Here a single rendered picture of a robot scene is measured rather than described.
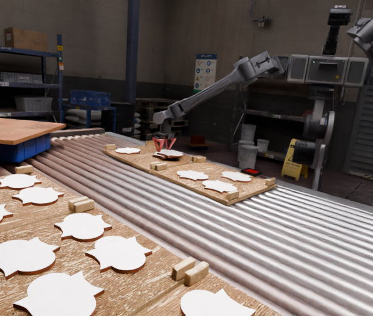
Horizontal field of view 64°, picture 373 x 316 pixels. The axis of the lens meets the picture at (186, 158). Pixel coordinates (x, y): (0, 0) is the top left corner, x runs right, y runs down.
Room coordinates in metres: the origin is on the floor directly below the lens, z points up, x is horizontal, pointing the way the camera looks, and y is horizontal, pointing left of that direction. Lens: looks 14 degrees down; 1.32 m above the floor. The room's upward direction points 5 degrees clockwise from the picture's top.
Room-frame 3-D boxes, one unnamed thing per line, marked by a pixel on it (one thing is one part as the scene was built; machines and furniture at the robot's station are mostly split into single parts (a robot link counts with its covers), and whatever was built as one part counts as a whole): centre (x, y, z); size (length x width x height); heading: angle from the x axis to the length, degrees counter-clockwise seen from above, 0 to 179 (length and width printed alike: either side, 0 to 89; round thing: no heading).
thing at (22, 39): (4.95, 2.69, 1.74); 0.50 x 0.38 x 0.32; 141
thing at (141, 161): (1.51, 0.18, 0.93); 0.41 x 0.35 x 0.02; 45
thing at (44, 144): (1.37, 0.87, 0.97); 0.31 x 0.31 x 0.10; 0
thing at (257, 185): (1.22, -0.13, 0.93); 0.41 x 0.35 x 0.02; 47
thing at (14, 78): (4.83, 2.78, 1.16); 0.60 x 0.40 x 0.15; 144
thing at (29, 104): (5.00, 2.64, 0.76); 0.50 x 0.36 x 0.24; 147
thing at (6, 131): (1.38, 0.93, 1.03); 0.50 x 0.50 x 0.02; 0
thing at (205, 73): (7.20, -0.26, 1.55); 0.61 x 0.02 x 0.91; 51
